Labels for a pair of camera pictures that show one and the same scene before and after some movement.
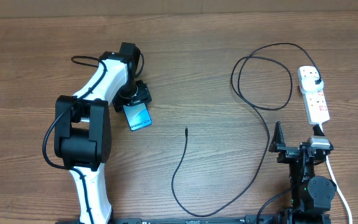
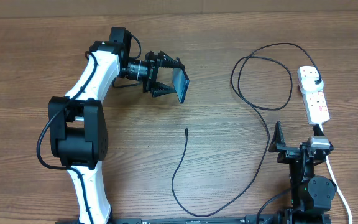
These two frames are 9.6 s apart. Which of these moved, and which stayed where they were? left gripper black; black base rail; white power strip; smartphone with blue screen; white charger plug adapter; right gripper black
Moved: left gripper black; smartphone with blue screen
Stayed: right gripper black; white charger plug adapter; black base rail; white power strip
